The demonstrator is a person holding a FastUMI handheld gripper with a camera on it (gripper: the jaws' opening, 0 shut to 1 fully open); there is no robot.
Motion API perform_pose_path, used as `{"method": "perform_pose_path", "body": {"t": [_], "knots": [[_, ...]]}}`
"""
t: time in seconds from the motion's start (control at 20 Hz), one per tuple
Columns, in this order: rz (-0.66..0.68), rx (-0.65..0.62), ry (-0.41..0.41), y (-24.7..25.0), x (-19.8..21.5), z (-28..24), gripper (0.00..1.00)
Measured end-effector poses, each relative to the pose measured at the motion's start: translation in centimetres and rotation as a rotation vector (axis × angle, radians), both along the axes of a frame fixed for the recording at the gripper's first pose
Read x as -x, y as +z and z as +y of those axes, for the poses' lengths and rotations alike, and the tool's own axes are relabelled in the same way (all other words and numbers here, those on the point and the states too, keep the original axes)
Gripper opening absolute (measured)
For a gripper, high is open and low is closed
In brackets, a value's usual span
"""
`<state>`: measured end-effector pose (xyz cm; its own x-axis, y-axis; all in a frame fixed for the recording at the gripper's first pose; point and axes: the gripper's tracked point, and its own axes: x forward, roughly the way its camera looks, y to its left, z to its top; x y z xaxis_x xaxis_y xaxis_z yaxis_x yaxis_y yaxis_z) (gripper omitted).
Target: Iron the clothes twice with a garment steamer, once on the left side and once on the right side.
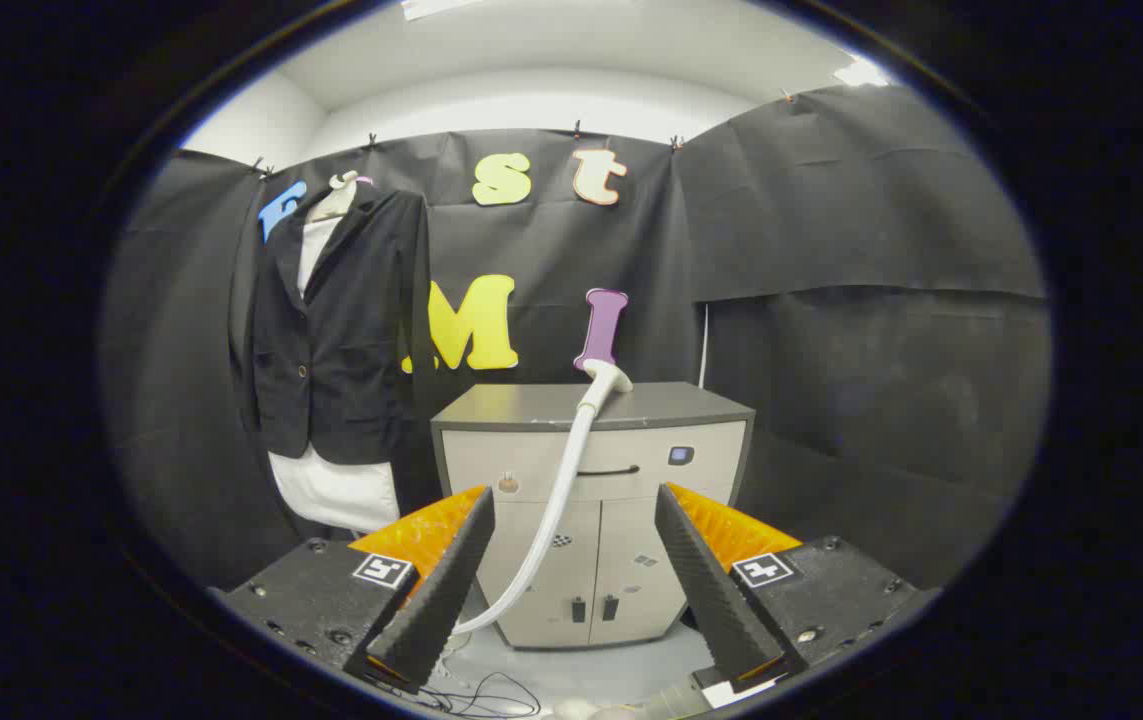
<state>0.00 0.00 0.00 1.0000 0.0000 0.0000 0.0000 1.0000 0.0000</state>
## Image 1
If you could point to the black backdrop cloth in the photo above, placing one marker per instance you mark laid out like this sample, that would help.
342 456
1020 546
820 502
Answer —
831 250

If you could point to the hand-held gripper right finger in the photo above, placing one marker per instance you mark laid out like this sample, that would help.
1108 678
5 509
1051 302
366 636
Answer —
716 600

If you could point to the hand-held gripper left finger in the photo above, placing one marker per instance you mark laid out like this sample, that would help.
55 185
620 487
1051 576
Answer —
436 600

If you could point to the ceiling light panel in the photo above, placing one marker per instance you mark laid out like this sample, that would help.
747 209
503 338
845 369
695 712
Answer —
861 73
431 6

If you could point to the grey cabinet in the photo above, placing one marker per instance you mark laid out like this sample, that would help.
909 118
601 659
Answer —
531 460

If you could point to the black suit jacket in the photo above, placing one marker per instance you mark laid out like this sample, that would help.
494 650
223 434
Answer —
351 350

